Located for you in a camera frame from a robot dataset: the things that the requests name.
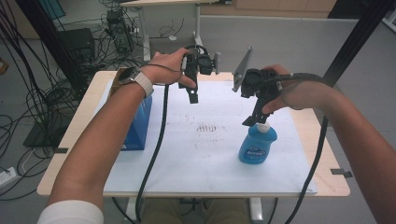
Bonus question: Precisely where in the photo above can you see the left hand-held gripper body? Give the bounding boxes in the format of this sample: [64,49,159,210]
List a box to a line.
[178,46,221,92]

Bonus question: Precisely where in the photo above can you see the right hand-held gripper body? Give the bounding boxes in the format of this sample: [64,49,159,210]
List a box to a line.
[232,46,283,109]

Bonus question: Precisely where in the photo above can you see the blue bottle with white cap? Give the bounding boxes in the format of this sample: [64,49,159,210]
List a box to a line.
[237,121,278,165]

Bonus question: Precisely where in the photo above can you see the person's left hand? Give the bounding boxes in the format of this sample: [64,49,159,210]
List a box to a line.
[139,47,198,91]

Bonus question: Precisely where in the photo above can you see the person's right hand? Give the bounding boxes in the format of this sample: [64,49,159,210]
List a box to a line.
[261,63,338,116]

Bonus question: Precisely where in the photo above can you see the white standing desk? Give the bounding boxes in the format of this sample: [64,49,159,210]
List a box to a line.
[120,0,233,63]

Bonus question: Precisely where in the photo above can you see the wristwatch with white band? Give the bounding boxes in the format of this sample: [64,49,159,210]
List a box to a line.
[117,65,155,98]

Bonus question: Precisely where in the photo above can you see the blue cardboard box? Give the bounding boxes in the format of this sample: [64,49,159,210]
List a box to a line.
[106,67,153,152]

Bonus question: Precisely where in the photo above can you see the white paper sheet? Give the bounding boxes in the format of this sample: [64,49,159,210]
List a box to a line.
[94,78,318,194]

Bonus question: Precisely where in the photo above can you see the black computer tower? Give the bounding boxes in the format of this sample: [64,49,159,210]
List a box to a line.
[106,8,134,54]

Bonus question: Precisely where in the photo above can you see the white table leg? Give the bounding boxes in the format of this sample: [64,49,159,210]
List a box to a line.
[123,197,138,223]
[248,197,264,223]

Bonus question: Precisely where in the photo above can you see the black equipment box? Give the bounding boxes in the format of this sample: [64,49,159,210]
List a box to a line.
[59,27,96,63]

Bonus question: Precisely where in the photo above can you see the black metal stand with base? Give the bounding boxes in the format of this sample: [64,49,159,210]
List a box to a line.
[15,0,87,148]

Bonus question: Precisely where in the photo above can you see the teal panel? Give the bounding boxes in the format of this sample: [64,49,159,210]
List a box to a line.
[38,0,66,21]

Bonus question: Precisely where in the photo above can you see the person's white sleeve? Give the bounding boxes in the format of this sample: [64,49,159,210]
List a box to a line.
[36,200,105,224]

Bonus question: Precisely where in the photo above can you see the white power strip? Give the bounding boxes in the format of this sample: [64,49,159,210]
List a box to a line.
[0,166,18,189]

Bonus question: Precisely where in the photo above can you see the short black looped cable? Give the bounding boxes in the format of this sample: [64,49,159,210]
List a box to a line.
[185,44,209,58]

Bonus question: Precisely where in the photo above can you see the thin grey cable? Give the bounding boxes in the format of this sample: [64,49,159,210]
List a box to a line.
[278,82,309,111]
[139,63,185,87]

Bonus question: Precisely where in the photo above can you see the thick black left gripper cable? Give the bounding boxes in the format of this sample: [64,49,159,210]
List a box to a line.
[134,83,171,224]

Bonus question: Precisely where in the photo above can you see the thick black gripper cable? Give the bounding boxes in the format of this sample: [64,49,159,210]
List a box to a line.
[270,72,331,224]
[134,83,171,224]

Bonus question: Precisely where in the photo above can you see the thick black right gripper cable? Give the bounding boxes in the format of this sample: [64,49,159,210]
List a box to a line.
[270,72,331,224]

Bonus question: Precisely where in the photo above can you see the tangle of black floor cables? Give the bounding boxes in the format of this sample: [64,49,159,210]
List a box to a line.
[0,0,148,202]

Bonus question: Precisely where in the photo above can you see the black metal post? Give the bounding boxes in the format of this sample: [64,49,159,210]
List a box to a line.
[321,0,396,88]

